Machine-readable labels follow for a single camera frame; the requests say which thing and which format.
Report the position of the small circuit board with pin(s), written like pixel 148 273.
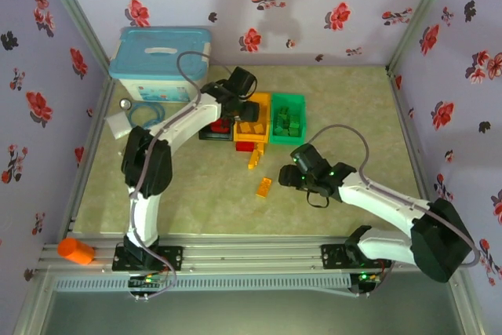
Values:
pixel 146 283
pixel 366 280

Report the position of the yellow plastic bin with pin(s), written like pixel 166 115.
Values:
pixel 251 139

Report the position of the blue lidded storage box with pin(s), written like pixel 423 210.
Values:
pixel 157 52

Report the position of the yellow curved lego brick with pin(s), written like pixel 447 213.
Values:
pixel 255 158

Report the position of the long red lego brick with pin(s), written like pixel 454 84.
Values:
pixel 217 127
pixel 244 147

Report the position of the long yellow lego brick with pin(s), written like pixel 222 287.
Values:
pixel 263 188

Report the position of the green curved lego brick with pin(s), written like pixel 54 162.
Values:
pixel 295 126

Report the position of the green plastic bin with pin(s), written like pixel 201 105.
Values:
pixel 288 99

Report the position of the black plastic bin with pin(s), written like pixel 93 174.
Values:
pixel 215 137

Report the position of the long green lego brick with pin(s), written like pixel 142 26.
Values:
pixel 294 118
pixel 282 131
pixel 295 133

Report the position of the orange cylinder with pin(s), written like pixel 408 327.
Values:
pixel 76 250

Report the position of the aluminium frame post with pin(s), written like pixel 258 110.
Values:
pixel 74 17
pixel 419 13

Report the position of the aluminium front rail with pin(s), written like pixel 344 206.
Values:
pixel 251 254

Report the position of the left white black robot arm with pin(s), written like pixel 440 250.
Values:
pixel 143 217

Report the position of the small yellow lego brick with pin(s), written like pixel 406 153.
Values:
pixel 245 128
pixel 259 129

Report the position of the blue stethoscope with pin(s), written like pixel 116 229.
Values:
pixel 125 103

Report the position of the aluminium side rail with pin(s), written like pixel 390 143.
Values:
pixel 88 154
pixel 412 135

